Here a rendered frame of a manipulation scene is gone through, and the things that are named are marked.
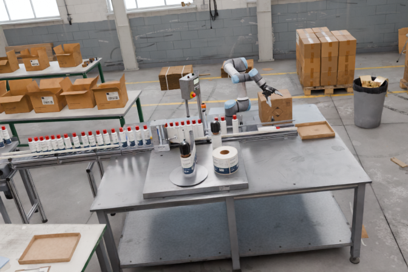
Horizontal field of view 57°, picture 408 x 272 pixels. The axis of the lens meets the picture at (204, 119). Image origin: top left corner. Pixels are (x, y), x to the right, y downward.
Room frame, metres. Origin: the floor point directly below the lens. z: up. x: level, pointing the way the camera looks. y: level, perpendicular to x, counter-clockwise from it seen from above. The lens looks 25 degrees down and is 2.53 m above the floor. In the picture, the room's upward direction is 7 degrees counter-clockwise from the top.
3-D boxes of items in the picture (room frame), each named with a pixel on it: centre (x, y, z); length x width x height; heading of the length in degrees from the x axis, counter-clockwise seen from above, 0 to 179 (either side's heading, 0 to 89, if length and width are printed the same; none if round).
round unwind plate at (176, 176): (2.56, 0.17, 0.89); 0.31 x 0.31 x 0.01
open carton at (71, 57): (6.89, 2.33, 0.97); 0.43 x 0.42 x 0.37; 166
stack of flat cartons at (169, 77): (7.35, 0.44, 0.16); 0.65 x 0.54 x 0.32; 84
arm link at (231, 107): (3.50, -0.28, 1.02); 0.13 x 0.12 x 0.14; 99
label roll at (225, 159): (2.61, -0.13, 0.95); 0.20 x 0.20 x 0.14
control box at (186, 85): (3.24, 0.09, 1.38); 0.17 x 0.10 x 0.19; 143
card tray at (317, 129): (3.13, -1.01, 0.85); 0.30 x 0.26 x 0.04; 88
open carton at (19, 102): (4.80, 2.43, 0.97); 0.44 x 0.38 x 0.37; 174
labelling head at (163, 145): (3.08, 0.41, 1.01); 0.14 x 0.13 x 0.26; 88
